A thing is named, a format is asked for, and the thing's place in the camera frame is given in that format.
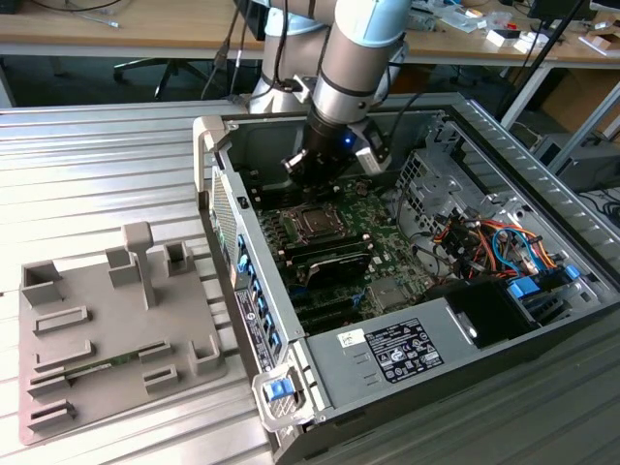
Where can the grey power supply unit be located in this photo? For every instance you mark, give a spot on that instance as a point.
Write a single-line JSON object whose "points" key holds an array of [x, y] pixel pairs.
{"points": [[339, 378]]}

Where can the white handwritten sticker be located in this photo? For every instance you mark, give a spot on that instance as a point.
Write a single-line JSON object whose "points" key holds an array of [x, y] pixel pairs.
{"points": [[351, 337]]}

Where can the small white box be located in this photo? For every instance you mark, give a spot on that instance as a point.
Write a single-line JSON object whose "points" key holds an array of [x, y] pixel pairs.
{"points": [[499, 39]]}

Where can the green motherboard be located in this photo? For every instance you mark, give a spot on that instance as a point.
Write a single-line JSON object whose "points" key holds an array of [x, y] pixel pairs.
{"points": [[392, 252]]}

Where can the black office chair base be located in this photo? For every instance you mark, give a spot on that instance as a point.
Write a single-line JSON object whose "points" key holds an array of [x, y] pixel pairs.
{"points": [[167, 67]]}

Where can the green RAM stick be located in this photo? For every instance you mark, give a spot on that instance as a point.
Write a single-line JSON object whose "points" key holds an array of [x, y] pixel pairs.
{"points": [[111, 362]]}

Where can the black expansion slots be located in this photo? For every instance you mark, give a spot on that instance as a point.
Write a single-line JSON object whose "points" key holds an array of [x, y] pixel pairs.
{"points": [[324, 310]]}

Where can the grey computer on floor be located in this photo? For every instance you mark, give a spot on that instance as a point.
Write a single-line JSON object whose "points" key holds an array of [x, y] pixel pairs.
{"points": [[593, 167]]}

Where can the open grey PC case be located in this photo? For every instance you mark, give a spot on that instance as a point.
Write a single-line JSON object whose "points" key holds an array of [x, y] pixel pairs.
{"points": [[542, 194]]}

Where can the black graphics card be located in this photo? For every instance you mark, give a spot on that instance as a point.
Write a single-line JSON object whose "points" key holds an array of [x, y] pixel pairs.
{"points": [[339, 271]]}

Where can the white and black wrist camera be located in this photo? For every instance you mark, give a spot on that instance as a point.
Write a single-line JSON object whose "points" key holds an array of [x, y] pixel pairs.
{"points": [[370, 157]]}

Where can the black slanted pole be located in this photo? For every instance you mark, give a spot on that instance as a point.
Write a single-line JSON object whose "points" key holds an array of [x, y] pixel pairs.
{"points": [[542, 54]]}

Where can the small blue plastic tab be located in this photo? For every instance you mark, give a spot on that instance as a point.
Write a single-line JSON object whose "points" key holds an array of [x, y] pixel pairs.
{"points": [[570, 271]]}

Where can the black plastic shroud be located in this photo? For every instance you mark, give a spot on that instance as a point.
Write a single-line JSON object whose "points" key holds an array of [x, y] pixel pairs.
{"points": [[494, 315]]}

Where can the long wooden desk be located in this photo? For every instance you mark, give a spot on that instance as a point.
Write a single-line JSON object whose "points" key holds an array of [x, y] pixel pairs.
{"points": [[145, 24]]}

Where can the grey wrist bracket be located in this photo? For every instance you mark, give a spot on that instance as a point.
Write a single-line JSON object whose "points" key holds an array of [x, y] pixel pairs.
{"points": [[301, 88]]}

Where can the blue disk carrier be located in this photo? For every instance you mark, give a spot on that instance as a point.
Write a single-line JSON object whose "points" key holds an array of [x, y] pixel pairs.
{"points": [[523, 288]]}

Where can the silver CPU plate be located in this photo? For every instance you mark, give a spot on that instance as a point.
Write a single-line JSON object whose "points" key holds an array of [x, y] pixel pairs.
{"points": [[316, 221]]}

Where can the grey parts rack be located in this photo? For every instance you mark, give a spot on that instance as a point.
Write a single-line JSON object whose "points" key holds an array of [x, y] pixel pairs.
{"points": [[121, 329]]}

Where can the silver chipset heatsink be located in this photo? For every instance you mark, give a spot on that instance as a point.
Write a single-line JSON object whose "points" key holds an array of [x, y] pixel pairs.
{"points": [[387, 295]]}

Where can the black power supply label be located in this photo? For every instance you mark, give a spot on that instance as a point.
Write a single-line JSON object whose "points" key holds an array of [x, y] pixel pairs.
{"points": [[407, 349]]}

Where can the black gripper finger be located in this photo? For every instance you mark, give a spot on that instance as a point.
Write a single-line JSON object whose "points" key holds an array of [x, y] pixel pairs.
{"points": [[327, 175], [298, 167]]}

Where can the metal drive cage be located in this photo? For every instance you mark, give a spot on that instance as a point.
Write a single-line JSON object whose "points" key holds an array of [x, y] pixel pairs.
{"points": [[448, 188]]}

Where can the black RAM slots bank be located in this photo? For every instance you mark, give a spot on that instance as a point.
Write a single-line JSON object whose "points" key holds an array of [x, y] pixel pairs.
{"points": [[271, 198], [329, 247]]}

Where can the blue case latch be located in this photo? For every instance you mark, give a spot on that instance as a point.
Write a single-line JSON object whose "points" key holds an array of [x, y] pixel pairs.
{"points": [[277, 390]]}

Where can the small open cardboard box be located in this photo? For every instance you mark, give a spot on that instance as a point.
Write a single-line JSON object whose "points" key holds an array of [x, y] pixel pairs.
{"points": [[600, 43]]}

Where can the black monitor base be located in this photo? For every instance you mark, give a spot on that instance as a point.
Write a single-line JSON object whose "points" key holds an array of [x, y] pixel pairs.
{"points": [[547, 7]]}

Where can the brown cardboard box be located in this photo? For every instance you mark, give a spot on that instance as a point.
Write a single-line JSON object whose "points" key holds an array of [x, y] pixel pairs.
{"points": [[581, 97]]}

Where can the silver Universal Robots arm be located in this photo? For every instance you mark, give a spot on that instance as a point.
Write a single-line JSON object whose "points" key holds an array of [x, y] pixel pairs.
{"points": [[349, 72]]}

